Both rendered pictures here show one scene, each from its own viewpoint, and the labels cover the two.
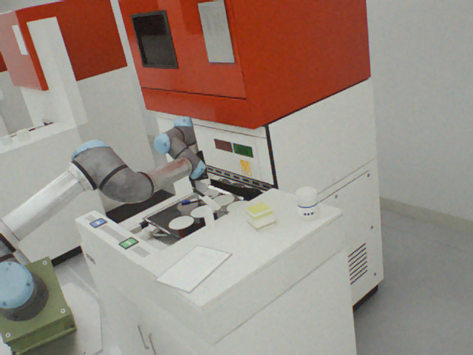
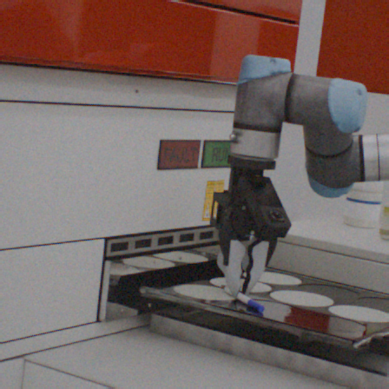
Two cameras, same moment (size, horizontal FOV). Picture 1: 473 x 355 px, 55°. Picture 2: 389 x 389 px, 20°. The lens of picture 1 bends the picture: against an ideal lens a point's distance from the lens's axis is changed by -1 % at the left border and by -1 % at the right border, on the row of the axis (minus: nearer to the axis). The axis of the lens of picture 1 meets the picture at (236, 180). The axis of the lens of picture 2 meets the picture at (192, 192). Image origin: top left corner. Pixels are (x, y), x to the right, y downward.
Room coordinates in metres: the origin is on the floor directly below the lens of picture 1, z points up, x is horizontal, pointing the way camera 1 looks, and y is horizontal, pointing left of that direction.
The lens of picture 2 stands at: (2.50, 1.66, 1.25)
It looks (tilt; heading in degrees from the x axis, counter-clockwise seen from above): 7 degrees down; 248
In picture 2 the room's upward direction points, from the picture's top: 7 degrees clockwise
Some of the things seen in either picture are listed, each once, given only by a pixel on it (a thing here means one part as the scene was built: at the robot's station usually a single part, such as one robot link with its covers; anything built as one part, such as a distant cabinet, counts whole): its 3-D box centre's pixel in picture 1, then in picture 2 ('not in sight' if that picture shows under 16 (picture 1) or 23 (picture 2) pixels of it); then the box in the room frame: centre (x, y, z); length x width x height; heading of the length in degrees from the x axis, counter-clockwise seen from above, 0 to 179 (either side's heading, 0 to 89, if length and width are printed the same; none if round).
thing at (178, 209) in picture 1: (202, 211); (299, 299); (1.70, 0.16, 0.90); 0.34 x 0.34 x 0.01; 36
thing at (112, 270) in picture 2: (238, 191); (183, 276); (1.83, 0.00, 0.89); 0.44 x 0.02 x 0.10; 36
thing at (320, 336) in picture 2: (178, 201); (243, 316); (1.84, 0.27, 0.90); 0.37 x 0.01 x 0.01; 126
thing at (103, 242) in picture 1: (118, 248); not in sight; (1.54, 0.49, 0.89); 0.55 x 0.09 x 0.14; 36
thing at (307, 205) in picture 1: (307, 203); (363, 202); (1.38, -0.22, 1.01); 0.07 x 0.07 x 0.10
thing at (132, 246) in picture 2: (236, 177); (185, 237); (1.84, 0.00, 0.96); 0.44 x 0.01 x 0.02; 36
